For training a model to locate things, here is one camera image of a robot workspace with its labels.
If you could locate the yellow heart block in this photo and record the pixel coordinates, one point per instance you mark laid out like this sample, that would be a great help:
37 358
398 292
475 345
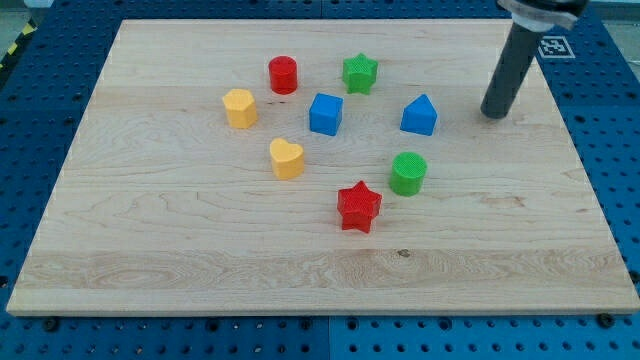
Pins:
287 159

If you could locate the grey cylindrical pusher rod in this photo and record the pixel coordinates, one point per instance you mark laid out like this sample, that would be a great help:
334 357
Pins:
511 69

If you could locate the blue cube block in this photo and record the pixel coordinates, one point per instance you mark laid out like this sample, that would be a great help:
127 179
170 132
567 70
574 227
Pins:
325 114

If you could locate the green cylinder block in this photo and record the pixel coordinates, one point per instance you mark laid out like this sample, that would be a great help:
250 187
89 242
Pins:
407 174

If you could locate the green star block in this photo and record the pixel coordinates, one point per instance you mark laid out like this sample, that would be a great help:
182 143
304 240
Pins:
359 74

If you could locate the white fiducial marker tag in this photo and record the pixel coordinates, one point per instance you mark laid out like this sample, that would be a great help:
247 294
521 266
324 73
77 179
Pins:
555 47

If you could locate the yellow hexagon block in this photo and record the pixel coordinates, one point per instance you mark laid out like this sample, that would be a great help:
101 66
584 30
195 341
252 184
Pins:
240 107

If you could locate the red star block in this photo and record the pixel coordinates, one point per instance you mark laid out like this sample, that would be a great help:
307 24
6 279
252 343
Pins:
358 206

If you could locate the blue triangle block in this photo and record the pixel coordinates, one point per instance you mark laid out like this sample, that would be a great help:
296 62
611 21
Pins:
419 117

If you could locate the light wooden board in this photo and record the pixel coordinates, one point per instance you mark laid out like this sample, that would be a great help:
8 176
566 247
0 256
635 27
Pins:
162 208

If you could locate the red cylinder block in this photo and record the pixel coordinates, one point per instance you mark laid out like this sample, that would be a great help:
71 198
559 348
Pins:
283 75

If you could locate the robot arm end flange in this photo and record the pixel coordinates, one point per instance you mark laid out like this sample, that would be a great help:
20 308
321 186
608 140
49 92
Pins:
543 15

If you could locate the black yellow hazard tape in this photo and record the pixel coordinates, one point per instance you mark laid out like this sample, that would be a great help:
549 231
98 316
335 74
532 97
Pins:
18 46

